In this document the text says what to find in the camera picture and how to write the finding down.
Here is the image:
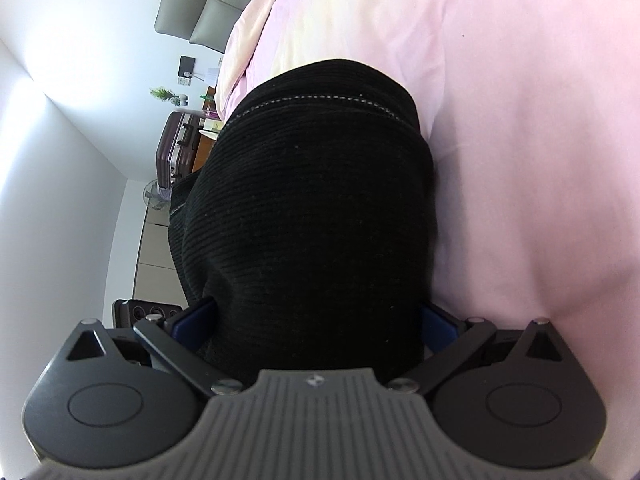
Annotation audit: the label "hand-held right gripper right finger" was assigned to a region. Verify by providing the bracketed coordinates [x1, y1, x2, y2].
[386, 302, 567, 397]

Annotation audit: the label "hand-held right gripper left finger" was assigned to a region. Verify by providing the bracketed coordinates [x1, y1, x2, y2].
[64, 298, 246, 397]

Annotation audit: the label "black corduroy pants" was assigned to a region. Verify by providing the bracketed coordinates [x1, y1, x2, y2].
[167, 59, 442, 385]

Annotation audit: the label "white standing fan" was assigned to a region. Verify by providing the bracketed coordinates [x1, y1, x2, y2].
[143, 178, 175, 212]

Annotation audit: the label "dark red suitcase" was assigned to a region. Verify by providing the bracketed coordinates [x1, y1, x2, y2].
[155, 111, 202, 189]

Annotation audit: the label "wooden bedside table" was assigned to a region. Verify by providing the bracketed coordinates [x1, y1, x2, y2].
[192, 87, 224, 173]

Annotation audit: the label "pink duvet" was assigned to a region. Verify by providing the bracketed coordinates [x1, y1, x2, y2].
[214, 0, 640, 331]

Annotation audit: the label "grey upholstered headboard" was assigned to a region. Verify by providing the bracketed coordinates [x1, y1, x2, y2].
[154, 0, 290, 55]

